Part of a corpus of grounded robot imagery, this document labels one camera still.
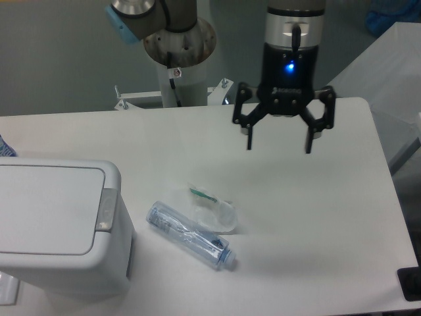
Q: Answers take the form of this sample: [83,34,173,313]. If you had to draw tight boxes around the clear plastic bottle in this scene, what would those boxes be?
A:
[146,201,236,271]

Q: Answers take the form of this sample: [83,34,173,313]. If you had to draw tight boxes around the white covered box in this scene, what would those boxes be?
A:
[330,22,420,174]

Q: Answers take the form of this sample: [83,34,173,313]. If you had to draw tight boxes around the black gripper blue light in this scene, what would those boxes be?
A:
[232,43,336,154]

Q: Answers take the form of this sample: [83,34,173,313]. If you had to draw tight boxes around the blue bag in background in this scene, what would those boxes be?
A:
[364,0,420,38]

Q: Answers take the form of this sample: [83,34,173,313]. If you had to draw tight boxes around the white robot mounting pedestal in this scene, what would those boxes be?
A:
[143,18,218,108]

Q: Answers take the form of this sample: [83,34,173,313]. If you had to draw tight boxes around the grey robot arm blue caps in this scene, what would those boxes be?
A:
[105,1,336,153]

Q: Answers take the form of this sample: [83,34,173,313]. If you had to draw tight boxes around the white bracket with bolts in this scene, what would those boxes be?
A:
[114,78,234,111]

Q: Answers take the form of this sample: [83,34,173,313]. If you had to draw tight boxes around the blue patterned packet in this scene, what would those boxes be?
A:
[0,136,18,157]

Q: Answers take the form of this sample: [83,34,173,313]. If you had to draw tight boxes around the white push-lid trash can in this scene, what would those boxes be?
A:
[1,157,136,296]

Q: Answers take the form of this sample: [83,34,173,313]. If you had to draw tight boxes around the black device at table edge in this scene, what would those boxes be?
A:
[397,267,420,302]

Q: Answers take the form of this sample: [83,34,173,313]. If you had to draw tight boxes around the clear plastic wrapper green strip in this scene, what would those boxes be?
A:
[187,183,238,234]

